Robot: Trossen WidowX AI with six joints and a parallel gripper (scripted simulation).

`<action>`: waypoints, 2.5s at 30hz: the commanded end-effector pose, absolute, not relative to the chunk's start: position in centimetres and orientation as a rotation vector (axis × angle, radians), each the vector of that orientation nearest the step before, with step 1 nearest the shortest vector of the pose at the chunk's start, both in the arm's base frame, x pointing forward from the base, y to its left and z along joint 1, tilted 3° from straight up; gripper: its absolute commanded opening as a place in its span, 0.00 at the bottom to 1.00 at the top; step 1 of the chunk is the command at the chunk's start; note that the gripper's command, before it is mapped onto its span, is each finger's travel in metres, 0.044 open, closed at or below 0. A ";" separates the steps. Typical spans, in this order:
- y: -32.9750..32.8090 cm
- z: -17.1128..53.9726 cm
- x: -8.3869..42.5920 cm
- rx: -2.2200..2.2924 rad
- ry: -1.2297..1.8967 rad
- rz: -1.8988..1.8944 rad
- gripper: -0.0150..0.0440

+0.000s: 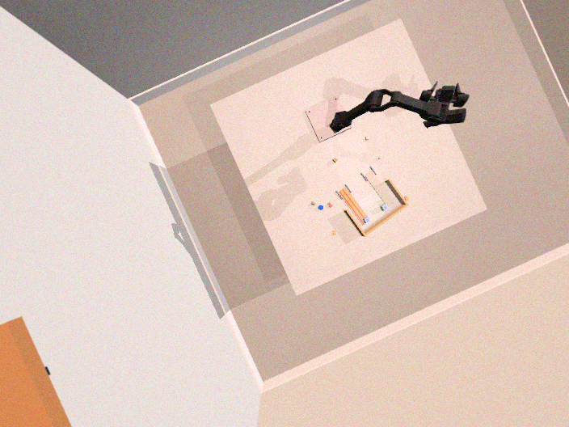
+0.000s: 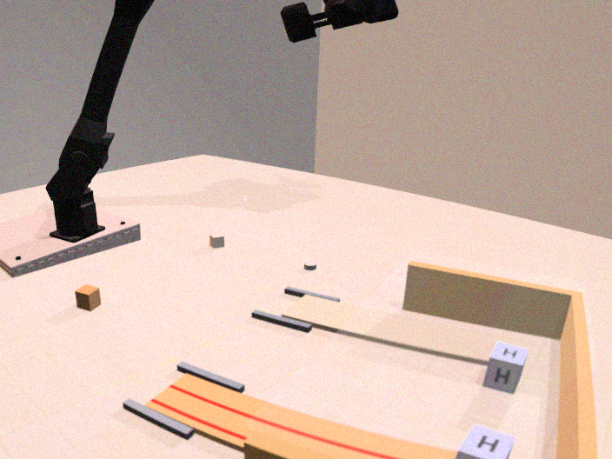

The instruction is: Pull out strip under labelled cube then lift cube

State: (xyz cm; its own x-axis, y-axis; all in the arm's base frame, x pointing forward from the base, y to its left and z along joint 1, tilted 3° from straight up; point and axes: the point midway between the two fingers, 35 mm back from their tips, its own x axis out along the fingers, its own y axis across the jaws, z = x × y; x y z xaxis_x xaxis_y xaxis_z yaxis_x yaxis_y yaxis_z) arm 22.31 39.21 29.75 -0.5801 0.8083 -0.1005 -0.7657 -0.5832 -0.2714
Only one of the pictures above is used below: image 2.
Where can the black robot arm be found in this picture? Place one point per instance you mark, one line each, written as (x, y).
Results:
(86, 149)

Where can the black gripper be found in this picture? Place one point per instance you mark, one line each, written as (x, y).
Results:
(299, 23)

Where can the tan cube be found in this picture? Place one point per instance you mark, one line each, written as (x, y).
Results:
(88, 297)

